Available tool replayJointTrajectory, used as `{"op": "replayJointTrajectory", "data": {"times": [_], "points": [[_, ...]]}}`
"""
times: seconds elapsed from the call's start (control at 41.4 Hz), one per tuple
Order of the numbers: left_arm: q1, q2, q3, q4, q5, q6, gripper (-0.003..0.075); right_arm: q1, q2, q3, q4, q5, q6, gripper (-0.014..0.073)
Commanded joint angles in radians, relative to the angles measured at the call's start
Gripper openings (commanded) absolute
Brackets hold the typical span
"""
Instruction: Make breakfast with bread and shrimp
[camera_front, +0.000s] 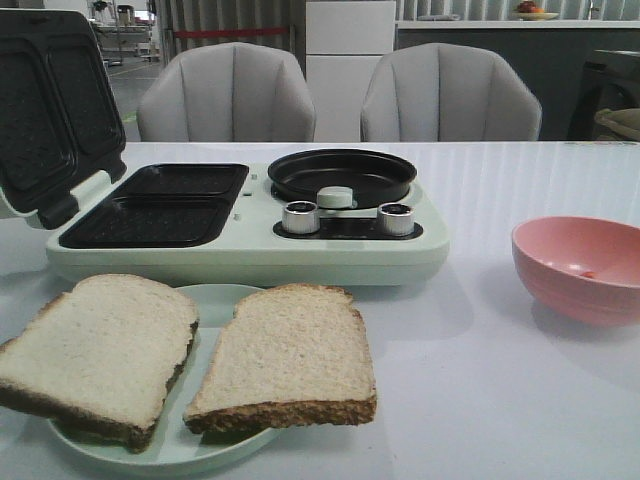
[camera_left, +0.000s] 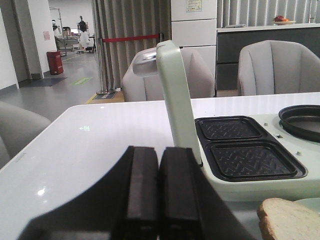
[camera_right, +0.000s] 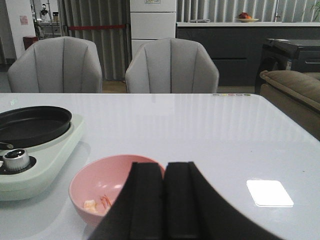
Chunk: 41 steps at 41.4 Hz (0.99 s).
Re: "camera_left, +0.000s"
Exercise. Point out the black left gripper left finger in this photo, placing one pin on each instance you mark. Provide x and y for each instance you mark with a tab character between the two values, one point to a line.
122	205

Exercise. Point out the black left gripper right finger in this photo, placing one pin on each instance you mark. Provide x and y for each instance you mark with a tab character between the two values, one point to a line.
190	209

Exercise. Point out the white bread slice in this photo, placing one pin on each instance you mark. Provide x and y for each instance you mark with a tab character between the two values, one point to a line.
281	219

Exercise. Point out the mint green hinged lid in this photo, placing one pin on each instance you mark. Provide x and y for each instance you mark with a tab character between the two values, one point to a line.
167	61

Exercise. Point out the mint green breakfast maker base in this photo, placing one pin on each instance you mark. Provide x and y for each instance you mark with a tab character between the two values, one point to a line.
252	158

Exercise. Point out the mint green round plate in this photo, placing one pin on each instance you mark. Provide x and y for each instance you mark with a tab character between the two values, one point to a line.
312	203

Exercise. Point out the left grey upholstered chair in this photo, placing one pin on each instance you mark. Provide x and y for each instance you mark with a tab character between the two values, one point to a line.
201	81

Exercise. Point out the grey upholstered chair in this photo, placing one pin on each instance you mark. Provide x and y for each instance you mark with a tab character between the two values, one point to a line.
277	67
201	81

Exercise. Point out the grey chair at table side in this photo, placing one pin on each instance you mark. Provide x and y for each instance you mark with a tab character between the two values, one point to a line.
18	127

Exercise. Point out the black round frying pan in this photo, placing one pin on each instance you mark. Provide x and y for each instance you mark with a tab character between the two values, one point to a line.
302	121

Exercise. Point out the red bin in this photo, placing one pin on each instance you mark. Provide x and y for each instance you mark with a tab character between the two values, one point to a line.
55	62

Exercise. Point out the right grey upholstered chair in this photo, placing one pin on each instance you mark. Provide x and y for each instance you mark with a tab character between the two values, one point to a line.
277	67

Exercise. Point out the red barrier belt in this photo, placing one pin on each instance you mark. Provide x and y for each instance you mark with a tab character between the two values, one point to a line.
132	38

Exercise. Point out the dark grey counter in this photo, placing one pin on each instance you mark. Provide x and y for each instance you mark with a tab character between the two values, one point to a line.
230	41

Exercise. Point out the robot in background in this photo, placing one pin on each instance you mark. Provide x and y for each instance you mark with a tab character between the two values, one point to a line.
84	40

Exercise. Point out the white tall cabinet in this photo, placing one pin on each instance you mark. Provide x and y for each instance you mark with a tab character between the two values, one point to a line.
194	26

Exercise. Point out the fruit plate on counter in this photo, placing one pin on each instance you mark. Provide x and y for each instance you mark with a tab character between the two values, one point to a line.
281	20

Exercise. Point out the metal stanchion post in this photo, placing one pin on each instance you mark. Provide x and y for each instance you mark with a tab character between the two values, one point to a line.
104	82

